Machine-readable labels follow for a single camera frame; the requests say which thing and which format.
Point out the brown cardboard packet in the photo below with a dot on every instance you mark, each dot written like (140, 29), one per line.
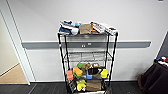
(85, 29)

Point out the white round bowl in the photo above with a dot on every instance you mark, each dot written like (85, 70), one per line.
(75, 31)

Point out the green toy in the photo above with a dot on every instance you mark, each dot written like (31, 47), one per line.
(80, 65)

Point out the brown plush toy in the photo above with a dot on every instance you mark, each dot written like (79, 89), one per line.
(86, 66)

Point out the orange packet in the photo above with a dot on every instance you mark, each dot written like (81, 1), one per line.
(93, 27)

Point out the light blue bottle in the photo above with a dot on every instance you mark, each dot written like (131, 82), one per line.
(77, 24)

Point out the white brown striped box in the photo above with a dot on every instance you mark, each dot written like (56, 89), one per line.
(99, 27)

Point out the orange toy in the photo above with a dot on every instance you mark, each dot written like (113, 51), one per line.
(78, 71)

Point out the dark blue folded cloth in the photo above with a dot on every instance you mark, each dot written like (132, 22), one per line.
(64, 30)

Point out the small blue toy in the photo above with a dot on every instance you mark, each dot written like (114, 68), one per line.
(89, 75)

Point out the grey white striped flat package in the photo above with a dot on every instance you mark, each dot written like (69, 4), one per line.
(66, 24)

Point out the salmon pink toy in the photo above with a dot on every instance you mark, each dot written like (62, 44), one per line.
(69, 75)

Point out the yellow-green toy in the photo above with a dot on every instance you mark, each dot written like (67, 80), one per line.
(104, 73)

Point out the yellow toy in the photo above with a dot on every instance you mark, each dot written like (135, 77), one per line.
(81, 85)

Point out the black bag with white label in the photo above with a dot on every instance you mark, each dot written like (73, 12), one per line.
(72, 86)

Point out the black chair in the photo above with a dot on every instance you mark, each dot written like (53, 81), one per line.
(155, 76)

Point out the small white item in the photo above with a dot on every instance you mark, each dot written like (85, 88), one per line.
(161, 60)

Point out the long grey wall band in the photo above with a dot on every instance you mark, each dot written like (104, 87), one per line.
(40, 44)

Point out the white door frame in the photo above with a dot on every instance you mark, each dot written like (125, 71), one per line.
(20, 50)

